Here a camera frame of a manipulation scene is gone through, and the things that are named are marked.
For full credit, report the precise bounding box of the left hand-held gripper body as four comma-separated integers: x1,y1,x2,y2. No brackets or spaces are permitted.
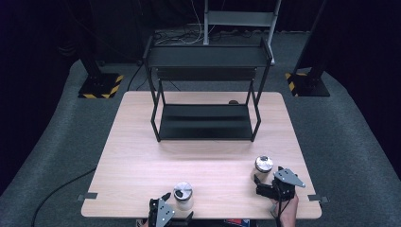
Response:
148,198,176,227

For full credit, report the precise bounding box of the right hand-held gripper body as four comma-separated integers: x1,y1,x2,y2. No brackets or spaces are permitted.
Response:
266,166,306,202

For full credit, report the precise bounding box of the silver can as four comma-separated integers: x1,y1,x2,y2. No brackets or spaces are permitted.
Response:
253,155,274,182
172,181,194,212

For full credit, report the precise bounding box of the black metal two-tier rack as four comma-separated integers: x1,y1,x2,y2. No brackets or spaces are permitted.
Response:
143,36,274,143

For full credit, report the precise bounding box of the person's right hand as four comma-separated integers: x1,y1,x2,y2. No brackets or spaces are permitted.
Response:
272,194,300,227

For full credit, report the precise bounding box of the red and blue object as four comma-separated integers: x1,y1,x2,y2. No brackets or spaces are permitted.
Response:
224,218,252,227

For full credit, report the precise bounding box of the black stand with striped base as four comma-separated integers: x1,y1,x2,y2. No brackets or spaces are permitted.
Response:
285,0,331,97
64,0,125,99

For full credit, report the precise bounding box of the right hand-held gripper cable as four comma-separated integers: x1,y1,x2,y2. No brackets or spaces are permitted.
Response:
270,188,289,227

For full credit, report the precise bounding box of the grey table bracket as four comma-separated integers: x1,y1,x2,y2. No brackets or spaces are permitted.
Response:
77,192,99,202
306,194,331,203

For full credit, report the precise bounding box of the long black floor cable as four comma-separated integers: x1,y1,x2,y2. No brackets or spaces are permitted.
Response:
30,167,97,227

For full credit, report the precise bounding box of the short black floor cable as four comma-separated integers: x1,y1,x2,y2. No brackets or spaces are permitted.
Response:
127,62,149,93

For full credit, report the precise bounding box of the bundle of cables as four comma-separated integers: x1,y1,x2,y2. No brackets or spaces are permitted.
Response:
153,0,206,45

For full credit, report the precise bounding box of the grey metal frame stand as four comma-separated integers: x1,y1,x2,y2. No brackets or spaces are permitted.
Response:
202,0,282,66

